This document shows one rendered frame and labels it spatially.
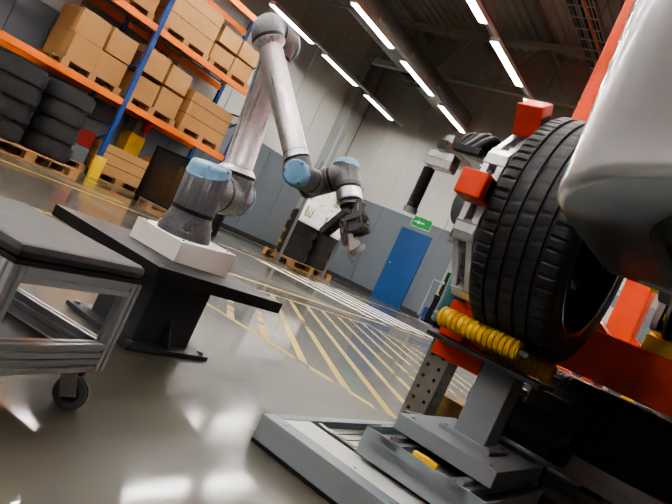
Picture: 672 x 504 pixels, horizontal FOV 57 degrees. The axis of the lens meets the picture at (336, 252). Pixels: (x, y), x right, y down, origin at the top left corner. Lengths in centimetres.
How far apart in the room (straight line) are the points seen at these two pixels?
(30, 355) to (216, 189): 106
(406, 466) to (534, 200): 73
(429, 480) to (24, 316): 102
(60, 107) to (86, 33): 311
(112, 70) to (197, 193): 984
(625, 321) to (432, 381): 192
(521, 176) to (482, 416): 66
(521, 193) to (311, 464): 84
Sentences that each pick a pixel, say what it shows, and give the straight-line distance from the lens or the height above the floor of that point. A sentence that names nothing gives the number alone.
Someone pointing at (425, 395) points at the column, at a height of 19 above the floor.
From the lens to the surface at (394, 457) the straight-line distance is 164.
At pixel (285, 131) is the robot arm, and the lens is 209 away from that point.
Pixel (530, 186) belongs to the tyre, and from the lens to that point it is 158.
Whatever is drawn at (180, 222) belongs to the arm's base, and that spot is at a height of 42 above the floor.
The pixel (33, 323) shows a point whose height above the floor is 11.
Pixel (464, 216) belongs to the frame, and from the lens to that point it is 167.
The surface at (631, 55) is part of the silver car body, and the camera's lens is 91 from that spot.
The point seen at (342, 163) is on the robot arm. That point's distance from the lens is 214.
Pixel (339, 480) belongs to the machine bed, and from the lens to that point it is 155.
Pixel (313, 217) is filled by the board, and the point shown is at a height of 101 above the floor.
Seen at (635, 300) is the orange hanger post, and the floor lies 106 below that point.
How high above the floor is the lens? 53
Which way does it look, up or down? level
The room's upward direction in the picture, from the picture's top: 25 degrees clockwise
